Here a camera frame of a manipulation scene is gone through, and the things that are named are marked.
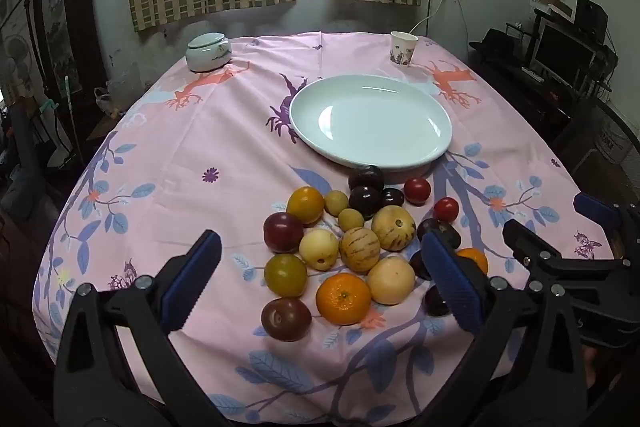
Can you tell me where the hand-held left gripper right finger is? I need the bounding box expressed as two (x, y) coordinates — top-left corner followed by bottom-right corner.
(422, 231), (588, 427)

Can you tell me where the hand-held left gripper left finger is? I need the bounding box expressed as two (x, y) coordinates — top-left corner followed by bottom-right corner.
(54, 229), (231, 427)

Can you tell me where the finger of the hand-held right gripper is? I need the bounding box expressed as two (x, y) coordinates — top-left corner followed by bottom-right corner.
(573, 193), (640, 259)
(502, 218), (630, 282)

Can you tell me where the small orange mandarin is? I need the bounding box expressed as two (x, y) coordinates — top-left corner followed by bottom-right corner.
(456, 247), (489, 276)

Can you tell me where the pale yellow round fruit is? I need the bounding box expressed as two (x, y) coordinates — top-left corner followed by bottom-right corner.
(299, 228), (340, 271)
(366, 256), (416, 306)

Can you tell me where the red cherry tomato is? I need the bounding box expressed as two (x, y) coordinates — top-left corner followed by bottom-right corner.
(403, 177), (432, 206)
(433, 197), (460, 224)

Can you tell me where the green-yellow tomato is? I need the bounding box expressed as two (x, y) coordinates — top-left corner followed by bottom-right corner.
(264, 253), (308, 298)

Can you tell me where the striped yellow pepino melon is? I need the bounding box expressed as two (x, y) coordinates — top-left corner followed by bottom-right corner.
(371, 205), (417, 252)
(339, 227), (381, 273)

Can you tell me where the dark red tomato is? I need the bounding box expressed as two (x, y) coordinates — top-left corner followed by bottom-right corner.
(261, 297), (312, 342)

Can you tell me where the red plum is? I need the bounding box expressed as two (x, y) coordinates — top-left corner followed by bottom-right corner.
(263, 212), (305, 254)

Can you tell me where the large orange mandarin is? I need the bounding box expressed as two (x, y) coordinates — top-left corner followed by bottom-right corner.
(315, 272), (372, 326)

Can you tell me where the yellow-orange tomato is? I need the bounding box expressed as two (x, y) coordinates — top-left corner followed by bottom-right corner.
(286, 186), (326, 226)

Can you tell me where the white oval plate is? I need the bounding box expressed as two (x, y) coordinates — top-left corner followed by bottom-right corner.
(288, 74), (453, 172)

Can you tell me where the pink printed tablecloth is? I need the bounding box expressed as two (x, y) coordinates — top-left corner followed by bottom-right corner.
(31, 32), (618, 425)

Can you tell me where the small tan longan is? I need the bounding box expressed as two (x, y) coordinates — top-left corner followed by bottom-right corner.
(324, 190), (349, 217)
(338, 208), (365, 233)

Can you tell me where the computer monitor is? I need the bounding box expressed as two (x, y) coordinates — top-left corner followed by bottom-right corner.
(532, 22), (598, 80)

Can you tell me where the black speaker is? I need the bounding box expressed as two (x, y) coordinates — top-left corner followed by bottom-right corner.
(574, 0), (608, 42)

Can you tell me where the clear plastic bag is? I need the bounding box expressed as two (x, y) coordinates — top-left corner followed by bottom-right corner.
(95, 87), (126, 118)

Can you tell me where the grey-blue chair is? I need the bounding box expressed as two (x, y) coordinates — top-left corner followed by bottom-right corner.
(7, 102), (56, 202)

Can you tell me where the white ceramic lidded jar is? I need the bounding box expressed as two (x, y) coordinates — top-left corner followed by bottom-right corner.
(185, 33), (232, 72)

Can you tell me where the printed paper cup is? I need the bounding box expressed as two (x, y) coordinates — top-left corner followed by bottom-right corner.
(389, 31), (419, 68)

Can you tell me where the white standing fan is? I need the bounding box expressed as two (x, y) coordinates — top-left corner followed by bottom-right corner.
(0, 34), (38, 102)

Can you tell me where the white power cable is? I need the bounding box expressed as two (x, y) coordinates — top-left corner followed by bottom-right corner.
(409, 0), (445, 35)

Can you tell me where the dark framed wall scroll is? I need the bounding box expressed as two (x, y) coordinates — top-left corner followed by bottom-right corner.
(32, 0), (108, 92)

